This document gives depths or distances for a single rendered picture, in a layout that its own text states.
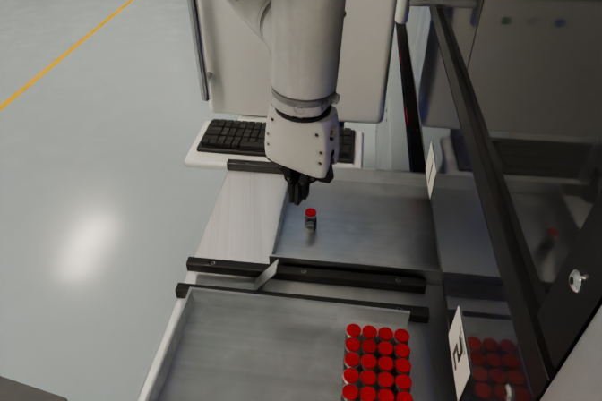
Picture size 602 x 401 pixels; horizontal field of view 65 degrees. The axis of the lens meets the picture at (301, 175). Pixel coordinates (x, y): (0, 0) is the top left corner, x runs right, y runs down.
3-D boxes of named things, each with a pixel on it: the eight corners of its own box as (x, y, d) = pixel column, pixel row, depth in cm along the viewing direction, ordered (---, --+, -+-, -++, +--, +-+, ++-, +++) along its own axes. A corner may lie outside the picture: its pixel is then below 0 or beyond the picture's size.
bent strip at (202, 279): (279, 282, 79) (279, 259, 75) (277, 296, 77) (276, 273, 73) (198, 274, 80) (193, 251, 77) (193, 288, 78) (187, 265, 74)
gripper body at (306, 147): (350, 96, 63) (342, 161, 70) (284, 75, 66) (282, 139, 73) (325, 123, 57) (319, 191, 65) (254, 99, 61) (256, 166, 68)
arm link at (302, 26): (257, 72, 62) (288, 106, 56) (255, -33, 53) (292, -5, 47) (313, 59, 65) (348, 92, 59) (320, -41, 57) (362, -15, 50)
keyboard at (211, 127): (355, 132, 128) (356, 125, 126) (352, 164, 117) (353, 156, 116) (211, 123, 132) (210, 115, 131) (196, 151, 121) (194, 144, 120)
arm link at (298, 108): (350, 80, 62) (348, 99, 64) (291, 62, 65) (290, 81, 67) (321, 109, 56) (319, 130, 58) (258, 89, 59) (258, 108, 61)
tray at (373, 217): (452, 188, 98) (456, 174, 96) (473, 288, 78) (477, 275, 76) (290, 175, 101) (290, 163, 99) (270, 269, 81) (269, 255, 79)
